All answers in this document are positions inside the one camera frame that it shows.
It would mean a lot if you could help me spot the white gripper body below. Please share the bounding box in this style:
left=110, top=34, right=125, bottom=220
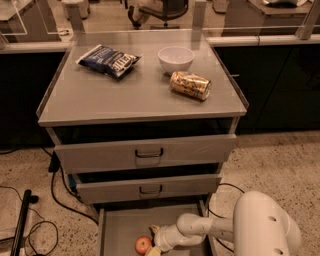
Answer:
left=153, top=225, right=205, bottom=252

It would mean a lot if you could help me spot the red apple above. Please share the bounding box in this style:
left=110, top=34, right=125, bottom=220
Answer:
left=135, top=236, right=152, bottom=256

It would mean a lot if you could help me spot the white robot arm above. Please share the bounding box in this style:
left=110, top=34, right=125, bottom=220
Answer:
left=145, top=191, right=302, bottom=256

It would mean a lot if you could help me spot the bottom grey drawer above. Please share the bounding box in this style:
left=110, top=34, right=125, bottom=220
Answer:
left=96, top=197, right=208, bottom=256

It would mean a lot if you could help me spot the grey drawer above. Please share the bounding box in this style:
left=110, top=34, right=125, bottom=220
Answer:
left=55, top=134, right=236, bottom=174
left=96, top=197, right=208, bottom=256
left=77, top=174, right=222, bottom=204

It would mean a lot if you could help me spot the middle grey drawer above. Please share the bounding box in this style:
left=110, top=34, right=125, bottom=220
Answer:
left=77, top=174, right=222, bottom=204

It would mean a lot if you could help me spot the top grey drawer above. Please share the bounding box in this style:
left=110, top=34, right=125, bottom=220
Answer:
left=55, top=134, right=236, bottom=174

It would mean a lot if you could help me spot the grey drawer cabinet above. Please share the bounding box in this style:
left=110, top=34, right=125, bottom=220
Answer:
left=38, top=30, right=247, bottom=189

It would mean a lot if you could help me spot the black pole on floor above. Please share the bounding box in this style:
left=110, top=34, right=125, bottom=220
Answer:
left=10, top=189, right=36, bottom=256

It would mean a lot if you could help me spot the gold drink can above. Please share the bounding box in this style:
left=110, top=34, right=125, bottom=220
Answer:
left=170, top=71, right=211, bottom=101

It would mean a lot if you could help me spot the white bowl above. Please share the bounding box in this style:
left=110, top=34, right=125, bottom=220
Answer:
left=158, top=46, right=194, bottom=74

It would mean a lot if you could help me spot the blue chip bag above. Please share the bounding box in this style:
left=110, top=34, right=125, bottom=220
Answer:
left=76, top=45, right=140, bottom=79

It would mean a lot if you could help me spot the black office chair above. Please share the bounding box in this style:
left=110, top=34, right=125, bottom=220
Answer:
left=128, top=0, right=189, bottom=29

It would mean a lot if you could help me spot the black floor cable right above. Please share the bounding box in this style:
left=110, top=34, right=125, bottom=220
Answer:
left=207, top=182, right=246, bottom=254

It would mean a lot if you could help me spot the black floor cable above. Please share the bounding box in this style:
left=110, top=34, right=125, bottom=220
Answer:
left=207, top=182, right=246, bottom=254
left=41, top=146, right=100, bottom=226

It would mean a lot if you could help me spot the thin cable loop left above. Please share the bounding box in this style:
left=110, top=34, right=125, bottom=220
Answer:
left=0, top=185, right=60, bottom=256

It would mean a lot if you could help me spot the black floor cable left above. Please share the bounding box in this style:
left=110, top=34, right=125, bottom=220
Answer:
left=41, top=146, right=100, bottom=226

